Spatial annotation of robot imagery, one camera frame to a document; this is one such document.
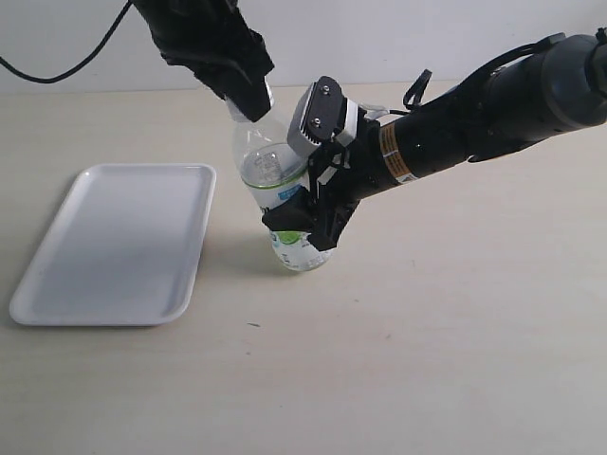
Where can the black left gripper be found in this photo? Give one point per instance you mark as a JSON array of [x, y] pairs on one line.
[[213, 39]]

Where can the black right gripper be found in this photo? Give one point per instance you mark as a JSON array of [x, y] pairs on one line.
[[335, 178]]

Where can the clear plastic drink bottle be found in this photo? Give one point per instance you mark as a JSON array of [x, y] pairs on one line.
[[273, 173]]

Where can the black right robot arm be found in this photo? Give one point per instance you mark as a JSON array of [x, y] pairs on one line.
[[516, 100]]

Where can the white rectangular tray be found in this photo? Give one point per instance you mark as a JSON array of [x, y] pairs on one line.
[[122, 250]]

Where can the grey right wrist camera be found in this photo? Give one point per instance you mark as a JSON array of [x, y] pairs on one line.
[[323, 116]]

